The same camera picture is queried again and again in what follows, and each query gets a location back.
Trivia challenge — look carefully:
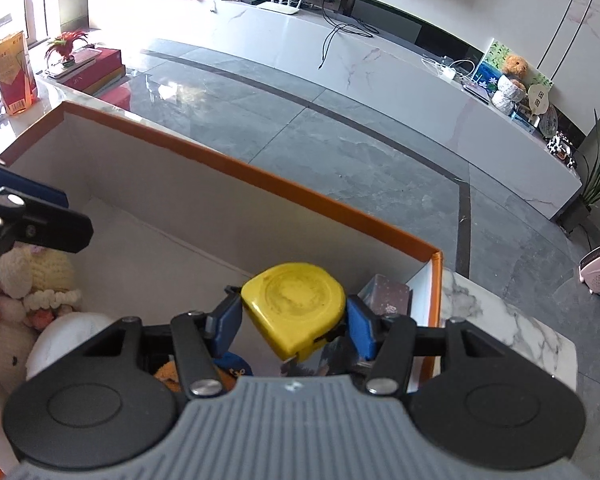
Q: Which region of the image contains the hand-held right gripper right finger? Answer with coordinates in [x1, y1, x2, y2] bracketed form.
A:
[346, 295, 508, 396]

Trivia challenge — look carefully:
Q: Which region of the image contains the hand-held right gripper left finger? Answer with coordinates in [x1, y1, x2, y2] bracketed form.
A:
[82, 286, 244, 400]

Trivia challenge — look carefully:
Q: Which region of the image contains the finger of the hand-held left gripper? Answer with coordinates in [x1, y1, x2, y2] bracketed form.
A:
[0, 151, 70, 209]
[0, 186, 94, 285]

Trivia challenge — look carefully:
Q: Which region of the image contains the yellow tape measure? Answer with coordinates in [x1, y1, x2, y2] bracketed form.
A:
[241, 261, 348, 361]

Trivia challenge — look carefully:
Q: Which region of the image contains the brown plush toy blue hat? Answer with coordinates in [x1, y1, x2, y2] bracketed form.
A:
[152, 351, 254, 395]

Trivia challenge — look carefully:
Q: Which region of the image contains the orange-edged white cardboard box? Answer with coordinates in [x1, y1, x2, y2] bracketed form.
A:
[0, 101, 445, 480]

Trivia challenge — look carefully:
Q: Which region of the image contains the dark patterned box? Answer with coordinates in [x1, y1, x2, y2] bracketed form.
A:
[356, 273, 412, 321]

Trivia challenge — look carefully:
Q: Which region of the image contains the cream crochet doll purple bow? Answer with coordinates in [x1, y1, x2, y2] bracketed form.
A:
[0, 244, 83, 331]

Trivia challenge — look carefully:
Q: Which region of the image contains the white round plush toy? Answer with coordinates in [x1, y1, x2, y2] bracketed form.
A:
[26, 311, 118, 382]

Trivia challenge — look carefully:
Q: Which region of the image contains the orange gift carton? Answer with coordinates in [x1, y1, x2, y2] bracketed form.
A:
[0, 30, 38, 117]

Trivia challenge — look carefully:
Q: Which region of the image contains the white crochet bunny pink dress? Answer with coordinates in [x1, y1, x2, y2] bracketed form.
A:
[0, 287, 37, 393]

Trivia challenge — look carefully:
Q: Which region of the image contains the red book stack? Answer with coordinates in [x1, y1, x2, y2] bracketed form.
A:
[55, 47, 128, 97]

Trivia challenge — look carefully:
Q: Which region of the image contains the red flower plant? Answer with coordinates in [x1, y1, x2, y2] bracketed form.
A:
[44, 30, 90, 68]

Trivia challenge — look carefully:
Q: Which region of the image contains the white marble tv cabinet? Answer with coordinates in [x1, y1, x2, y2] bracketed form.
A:
[87, 0, 583, 221]

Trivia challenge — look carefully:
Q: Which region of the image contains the grey flat device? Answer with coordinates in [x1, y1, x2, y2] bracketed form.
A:
[461, 81, 493, 105]

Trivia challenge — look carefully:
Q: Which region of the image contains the small blue box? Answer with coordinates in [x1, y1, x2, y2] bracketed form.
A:
[511, 109, 540, 132]

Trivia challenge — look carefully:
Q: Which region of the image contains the black and white cow plush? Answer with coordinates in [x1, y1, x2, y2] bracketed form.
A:
[546, 131, 580, 168]

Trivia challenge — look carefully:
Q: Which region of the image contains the potted grass plant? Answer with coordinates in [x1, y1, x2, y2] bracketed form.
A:
[559, 107, 600, 233]

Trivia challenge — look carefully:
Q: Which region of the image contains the grey decorative plate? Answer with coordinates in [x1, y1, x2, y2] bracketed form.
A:
[539, 106, 561, 140]

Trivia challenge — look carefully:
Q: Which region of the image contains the round paper fan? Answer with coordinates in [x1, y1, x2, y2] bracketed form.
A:
[526, 84, 552, 120]

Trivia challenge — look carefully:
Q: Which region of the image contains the green and blue flower painting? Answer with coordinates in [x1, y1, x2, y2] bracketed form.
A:
[472, 40, 555, 97]

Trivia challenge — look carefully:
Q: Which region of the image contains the brown teddy bear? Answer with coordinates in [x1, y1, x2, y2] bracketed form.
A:
[501, 55, 529, 92]

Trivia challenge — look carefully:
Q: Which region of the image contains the white charger with cable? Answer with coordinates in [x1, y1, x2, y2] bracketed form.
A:
[421, 55, 481, 83]

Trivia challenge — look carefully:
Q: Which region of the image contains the black cable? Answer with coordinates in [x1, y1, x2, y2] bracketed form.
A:
[319, 14, 381, 70]

